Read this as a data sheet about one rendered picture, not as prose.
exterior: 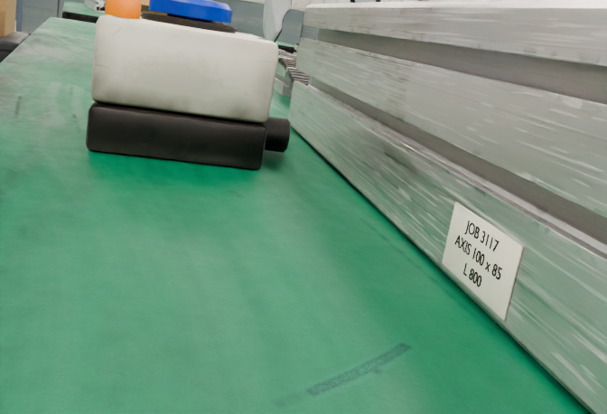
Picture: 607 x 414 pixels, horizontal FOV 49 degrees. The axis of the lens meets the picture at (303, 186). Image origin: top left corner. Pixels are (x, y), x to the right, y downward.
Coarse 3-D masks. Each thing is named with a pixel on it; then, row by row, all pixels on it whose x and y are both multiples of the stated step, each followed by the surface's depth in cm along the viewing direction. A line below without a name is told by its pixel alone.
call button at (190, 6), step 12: (156, 0) 31; (168, 0) 31; (180, 0) 31; (192, 0) 31; (204, 0) 31; (168, 12) 31; (180, 12) 31; (192, 12) 31; (204, 12) 31; (216, 12) 31; (228, 12) 32
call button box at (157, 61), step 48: (96, 48) 28; (144, 48) 29; (192, 48) 29; (240, 48) 30; (96, 96) 29; (144, 96) 29; (192, 96) 30; (240, 96) 30; (96, 144) 29; (144, 144) 30; (192, 144) 30; (240, 144) 31
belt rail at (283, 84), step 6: (276, 66) 72; (282, 66) 68; (276, 72) 71; (282, 72) 68; (276, 78) 75; (282, 78) 71; (288, 78) 68; (276, 84) 70; (282, 84) 67; (288, 84) 67; (276, 90) 70; (282, 90) 67; (288, 90) 67; (288, 96) 67
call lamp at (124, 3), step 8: (112, 0) 28; (120, 0) 28; (128, 0) 28; (136, 0) 29; (112, 8) 28; (120, 8) 28; (128, 8) 28; (136, 8) 29; (128, 16) 29; (136, 16) 29
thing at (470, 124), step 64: (448, 0) 23; (512, 0) 19; (576, 0) 16; (320, 64) 39; (384, 64) 28; (448, 64) 24; (512, 64) 20; (576, 64) 17; (320, 128) 38; (384, 128) 30; (448, 128) 21; (512, 128) 17; (576, 128) 15; (384, 192) 26; (448, 192) 21; (512, 192) 19; (576, 192) 15; (448, 256) 20; (512, 256) 17; (576, 256) 14; (512, 320) 16; (576, 320) 14; (576, 384) 14
